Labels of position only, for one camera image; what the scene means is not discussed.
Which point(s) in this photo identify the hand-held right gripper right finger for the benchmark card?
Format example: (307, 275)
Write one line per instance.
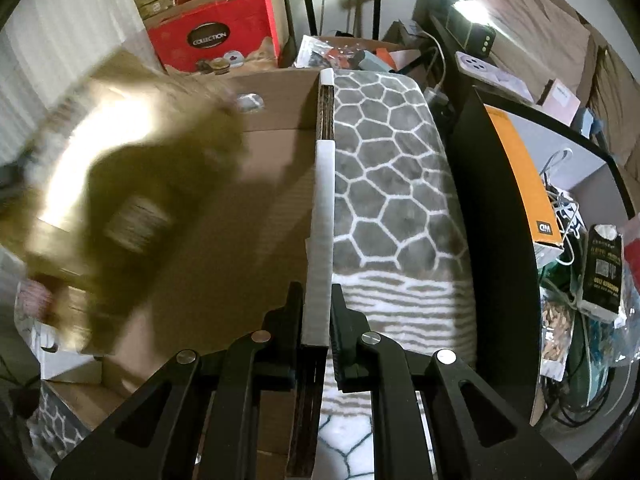
(342, 332)

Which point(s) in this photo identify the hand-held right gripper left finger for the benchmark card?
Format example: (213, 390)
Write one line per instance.
(291, 327)

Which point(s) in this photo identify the large cardboard box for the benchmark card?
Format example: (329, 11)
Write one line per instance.
(260, 200)

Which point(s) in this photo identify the gold box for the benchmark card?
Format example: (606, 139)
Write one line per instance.
(100, 150)

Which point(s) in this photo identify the grey honeycomb blanket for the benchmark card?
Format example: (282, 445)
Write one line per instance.
(395, 180)

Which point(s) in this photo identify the black desk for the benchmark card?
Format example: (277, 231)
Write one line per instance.
(485, 240)

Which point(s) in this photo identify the clear bag of nuts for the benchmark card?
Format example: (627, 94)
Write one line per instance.
(556, 330)

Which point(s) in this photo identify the white box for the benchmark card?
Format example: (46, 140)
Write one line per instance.
(65, 360)

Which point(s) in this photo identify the black white packet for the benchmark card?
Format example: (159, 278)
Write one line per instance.
(602, 275)

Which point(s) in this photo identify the clear plastic package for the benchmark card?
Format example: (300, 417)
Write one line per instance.
(350, 55)

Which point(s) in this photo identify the white power strip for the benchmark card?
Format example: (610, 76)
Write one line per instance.
(482, 70)

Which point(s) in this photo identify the red collection gift bag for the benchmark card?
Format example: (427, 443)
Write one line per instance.
(220, 20)

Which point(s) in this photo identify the pink box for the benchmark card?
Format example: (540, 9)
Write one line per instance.
(560, 100)

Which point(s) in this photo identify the black device with lights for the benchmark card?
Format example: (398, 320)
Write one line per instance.
(470, 30)

